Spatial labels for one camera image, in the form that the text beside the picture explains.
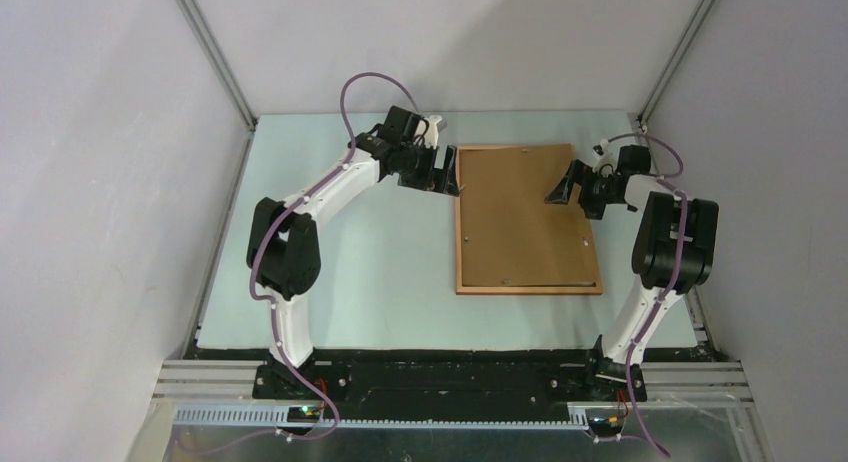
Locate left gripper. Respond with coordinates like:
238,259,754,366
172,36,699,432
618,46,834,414
397,141,457,196

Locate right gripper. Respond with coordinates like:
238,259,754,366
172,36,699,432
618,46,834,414
544,159,620,220

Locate wooden picture frame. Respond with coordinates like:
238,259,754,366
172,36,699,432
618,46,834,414
453,143,605,297

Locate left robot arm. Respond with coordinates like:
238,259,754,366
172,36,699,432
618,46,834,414
246,106,461,399

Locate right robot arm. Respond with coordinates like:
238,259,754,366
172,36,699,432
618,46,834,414
544,140,719,400

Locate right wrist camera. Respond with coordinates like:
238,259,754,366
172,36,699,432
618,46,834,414
592,139,610,160

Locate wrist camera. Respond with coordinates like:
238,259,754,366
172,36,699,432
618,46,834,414
422,115,447,149
592,139,610,160

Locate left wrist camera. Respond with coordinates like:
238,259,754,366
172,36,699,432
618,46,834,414
422,115,447,149

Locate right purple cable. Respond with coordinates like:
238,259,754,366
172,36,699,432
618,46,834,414
606,131,690,458

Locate purple cable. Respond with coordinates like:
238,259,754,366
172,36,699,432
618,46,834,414
606,131,690,458
247,71,425,443

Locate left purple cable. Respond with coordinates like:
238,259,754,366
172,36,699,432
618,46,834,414
247,71,425,443

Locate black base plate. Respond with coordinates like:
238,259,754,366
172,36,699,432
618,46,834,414
252,349,647,423

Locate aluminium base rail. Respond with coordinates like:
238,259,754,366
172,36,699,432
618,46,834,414
151,360,755,408

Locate right aluminium corner post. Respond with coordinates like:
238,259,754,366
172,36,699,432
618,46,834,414
636,0,719,128

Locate aluminium corner post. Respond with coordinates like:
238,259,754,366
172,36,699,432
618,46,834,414
636,0,719,128
175,0,258,132

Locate left aluminium corner post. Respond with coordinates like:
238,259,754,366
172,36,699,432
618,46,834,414
175,0,258,132

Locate grey slotted cable duct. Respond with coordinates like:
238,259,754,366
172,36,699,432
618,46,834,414
174,404,589,431

